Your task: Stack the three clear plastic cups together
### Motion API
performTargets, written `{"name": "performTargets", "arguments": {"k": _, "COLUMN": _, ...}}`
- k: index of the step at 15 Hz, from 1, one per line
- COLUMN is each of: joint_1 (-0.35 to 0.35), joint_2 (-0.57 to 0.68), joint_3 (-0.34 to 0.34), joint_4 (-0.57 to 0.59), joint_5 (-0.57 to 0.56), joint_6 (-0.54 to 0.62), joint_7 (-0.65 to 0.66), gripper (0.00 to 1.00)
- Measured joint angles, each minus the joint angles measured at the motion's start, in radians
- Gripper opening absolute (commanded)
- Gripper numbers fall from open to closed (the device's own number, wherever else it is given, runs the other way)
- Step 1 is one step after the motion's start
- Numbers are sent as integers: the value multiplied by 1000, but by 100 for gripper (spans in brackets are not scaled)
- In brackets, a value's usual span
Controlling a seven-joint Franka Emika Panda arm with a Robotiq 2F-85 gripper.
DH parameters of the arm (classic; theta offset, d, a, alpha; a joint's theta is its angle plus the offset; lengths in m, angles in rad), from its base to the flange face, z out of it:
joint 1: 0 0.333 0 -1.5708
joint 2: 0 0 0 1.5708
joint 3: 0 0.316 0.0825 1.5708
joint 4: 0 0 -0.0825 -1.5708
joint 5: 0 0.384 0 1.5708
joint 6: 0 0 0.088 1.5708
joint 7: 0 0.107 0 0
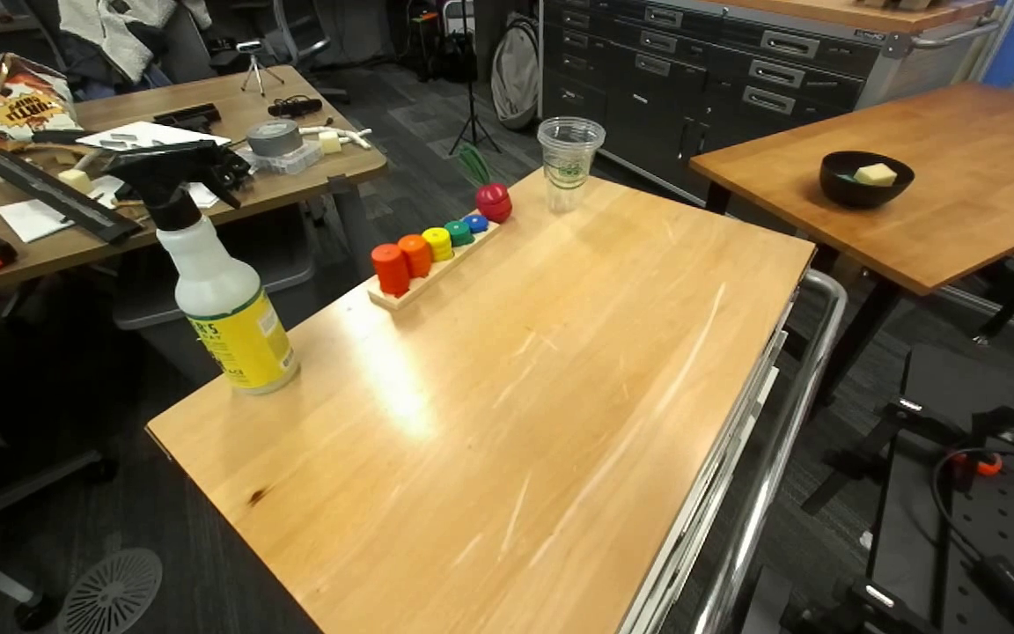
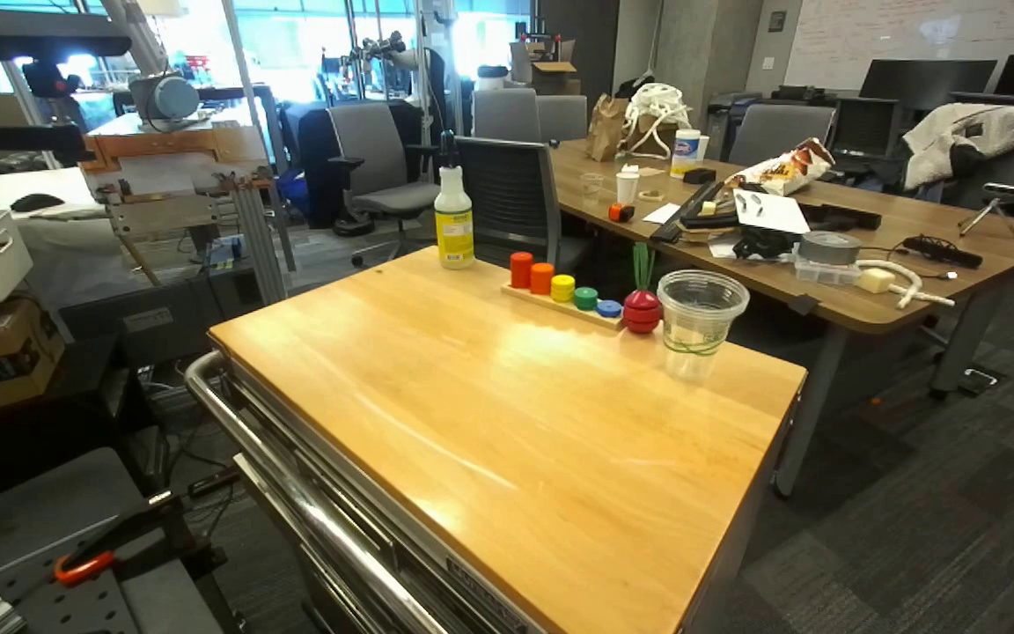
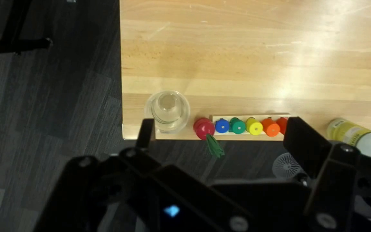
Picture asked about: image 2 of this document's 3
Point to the wooden block base strip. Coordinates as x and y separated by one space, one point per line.
561 307

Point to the white paper sheet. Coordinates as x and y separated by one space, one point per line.
771 214

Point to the grey round container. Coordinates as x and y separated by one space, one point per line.
828 256

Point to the red cylinder block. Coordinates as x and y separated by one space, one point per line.
521 269

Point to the red round knob toy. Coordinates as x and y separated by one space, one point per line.
640 314

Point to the white jacket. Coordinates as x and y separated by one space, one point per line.
976 137

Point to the brown paper bag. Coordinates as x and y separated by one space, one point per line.
605 125

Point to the grey metal platform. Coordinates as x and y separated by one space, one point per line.
27 515

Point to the black computer mouse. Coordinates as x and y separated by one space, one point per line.
36 204

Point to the colourful snack bag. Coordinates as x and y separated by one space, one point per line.
789 162

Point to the white round canister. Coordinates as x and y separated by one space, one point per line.
689 153

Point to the small white bottle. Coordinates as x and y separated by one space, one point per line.
626 186

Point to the spray bottle with yellow label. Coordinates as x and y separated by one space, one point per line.
455 229

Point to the long wooden office desk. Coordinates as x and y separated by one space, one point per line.
571 200

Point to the black remote control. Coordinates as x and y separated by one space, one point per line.
937 253

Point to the grey office chair with armrests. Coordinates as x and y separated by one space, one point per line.
369 153

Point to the blue cylinder block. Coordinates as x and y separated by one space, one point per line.
611 307

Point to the green stick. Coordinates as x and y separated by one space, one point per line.
640 267

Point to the yellow cylinder block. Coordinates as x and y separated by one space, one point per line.
561 292

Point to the grey cylindrical device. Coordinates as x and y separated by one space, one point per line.
163 100

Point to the green cylinder block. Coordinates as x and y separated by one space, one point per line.
586 296

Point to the dark mesh office chair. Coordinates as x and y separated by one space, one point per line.
510 194

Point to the orange cylinder block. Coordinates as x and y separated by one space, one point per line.
541 281

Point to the white mesh ball object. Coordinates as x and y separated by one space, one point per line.
652 112

